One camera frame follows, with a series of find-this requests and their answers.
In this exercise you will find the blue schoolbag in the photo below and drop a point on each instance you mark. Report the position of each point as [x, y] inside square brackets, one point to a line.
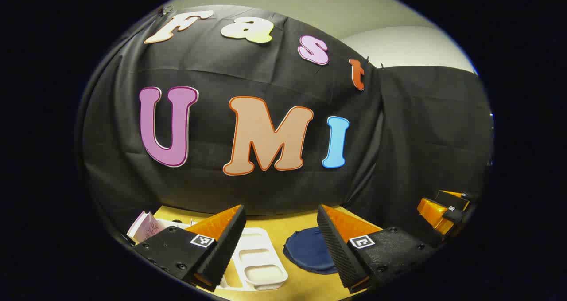
[310, 252]

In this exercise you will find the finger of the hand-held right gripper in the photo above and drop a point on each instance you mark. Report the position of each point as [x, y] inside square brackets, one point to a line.
[452, 200]
[436, 214]

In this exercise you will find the pink book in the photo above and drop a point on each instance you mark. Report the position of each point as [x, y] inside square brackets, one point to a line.
[148, 230]

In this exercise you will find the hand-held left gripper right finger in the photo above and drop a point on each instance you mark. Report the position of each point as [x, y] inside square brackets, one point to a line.
[336, 252]

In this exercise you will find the white plastic bookshelf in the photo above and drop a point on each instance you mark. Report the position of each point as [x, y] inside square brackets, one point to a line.
[266, 265]

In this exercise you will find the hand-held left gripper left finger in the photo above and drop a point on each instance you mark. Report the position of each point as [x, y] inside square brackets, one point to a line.
[226, 252]

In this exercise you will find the black backdrop cloth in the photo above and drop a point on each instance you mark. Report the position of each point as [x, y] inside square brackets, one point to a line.
[212, 61]

